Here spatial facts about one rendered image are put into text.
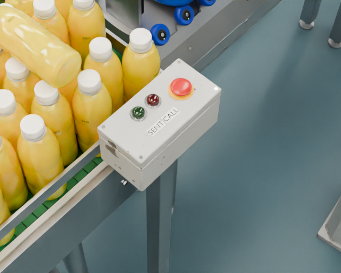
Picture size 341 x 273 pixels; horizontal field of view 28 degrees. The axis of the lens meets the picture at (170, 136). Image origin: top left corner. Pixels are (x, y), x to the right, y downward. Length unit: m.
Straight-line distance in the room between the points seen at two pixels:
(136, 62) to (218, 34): 0.38
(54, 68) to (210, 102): 0.26
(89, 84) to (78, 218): 0.30
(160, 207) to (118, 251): 0.82
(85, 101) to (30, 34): 0.15
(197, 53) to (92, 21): 0.31
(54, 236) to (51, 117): 0.25
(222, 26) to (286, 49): 1.14
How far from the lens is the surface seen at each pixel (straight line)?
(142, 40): 1.21
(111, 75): 1.22
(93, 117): 1.19
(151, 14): 1.49
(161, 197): 1.35
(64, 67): 1.12
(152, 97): 1.12
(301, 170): 2.38
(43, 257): 1.33
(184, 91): 1.13
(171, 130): 1.10
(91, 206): 1.33
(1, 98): 1.15
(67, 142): 1.24
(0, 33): 1.17
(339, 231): 2.20
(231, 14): 1.57
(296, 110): 2.51
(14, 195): 1.23
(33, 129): 1.11
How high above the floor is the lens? 2.03
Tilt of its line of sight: 58 degrees down
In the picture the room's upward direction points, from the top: 2 degrees clockwise
